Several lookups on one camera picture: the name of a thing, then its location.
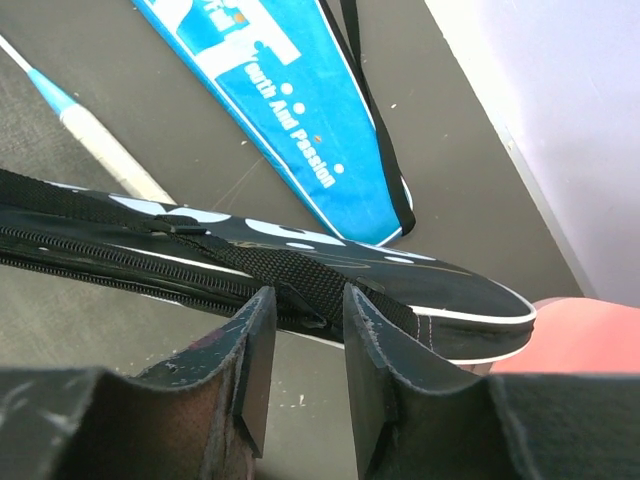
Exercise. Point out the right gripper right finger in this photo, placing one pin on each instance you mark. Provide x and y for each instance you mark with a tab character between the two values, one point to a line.
417	416

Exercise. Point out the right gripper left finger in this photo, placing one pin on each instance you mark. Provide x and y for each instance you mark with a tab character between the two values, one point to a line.
200	414

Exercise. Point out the black sport racket bag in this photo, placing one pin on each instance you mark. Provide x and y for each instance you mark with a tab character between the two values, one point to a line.
216	262

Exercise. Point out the blue sport racket bag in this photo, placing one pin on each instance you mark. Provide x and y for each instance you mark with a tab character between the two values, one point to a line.
288	77

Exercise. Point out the blue badminton racket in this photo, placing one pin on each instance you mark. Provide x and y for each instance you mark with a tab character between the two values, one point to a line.
87	129

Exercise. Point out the pink three-tier shelf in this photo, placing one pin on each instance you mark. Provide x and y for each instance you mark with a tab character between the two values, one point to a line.
576	335

